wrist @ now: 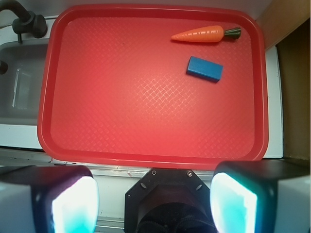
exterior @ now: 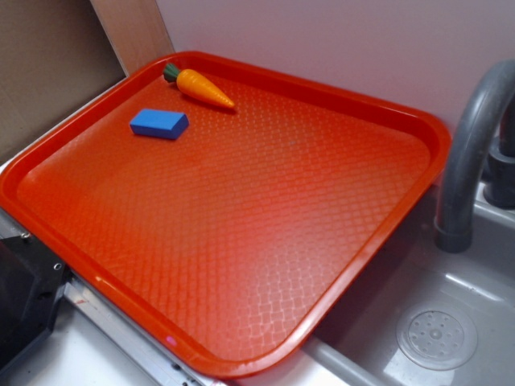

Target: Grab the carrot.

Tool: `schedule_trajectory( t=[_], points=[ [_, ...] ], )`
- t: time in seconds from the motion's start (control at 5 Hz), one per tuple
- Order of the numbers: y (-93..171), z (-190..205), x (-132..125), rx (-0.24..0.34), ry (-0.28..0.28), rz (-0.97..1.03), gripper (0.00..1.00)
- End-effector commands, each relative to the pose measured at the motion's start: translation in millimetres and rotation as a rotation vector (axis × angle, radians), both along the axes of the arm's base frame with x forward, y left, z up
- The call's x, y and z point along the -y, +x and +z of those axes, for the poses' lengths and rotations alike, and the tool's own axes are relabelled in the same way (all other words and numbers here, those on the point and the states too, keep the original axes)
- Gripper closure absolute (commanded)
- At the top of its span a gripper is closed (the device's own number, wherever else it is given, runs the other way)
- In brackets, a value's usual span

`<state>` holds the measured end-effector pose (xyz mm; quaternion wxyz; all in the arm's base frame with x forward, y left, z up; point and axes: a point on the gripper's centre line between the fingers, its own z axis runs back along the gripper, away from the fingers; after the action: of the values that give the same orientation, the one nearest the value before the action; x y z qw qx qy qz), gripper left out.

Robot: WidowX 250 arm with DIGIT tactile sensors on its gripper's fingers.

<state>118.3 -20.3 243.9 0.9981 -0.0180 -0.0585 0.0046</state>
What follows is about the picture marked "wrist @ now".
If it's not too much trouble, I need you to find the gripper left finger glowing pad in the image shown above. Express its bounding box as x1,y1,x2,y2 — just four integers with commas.
0,166,99,233

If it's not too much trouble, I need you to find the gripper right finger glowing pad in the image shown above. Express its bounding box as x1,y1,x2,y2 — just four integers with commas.
210,160,311,233

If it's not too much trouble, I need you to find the orange toy carrot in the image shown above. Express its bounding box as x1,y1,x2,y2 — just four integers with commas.
171,25,242,43

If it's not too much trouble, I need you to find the grey toy sink basin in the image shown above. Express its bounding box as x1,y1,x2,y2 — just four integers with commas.
0,39,49,126

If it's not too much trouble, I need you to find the blue rectangular block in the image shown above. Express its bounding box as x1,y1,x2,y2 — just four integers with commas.
186,56,224,83

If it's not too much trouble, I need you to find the red plastic tray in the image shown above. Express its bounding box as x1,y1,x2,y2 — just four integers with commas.
37,4,268,170

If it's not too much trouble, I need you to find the brown cardboard panel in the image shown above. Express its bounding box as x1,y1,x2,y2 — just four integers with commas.
257,0,311,161

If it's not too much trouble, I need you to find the grey toy faucet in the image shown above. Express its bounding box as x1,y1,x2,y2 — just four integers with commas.
0,0,48,44

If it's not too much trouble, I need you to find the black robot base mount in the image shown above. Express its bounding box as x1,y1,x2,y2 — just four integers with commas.
124,168,217,233

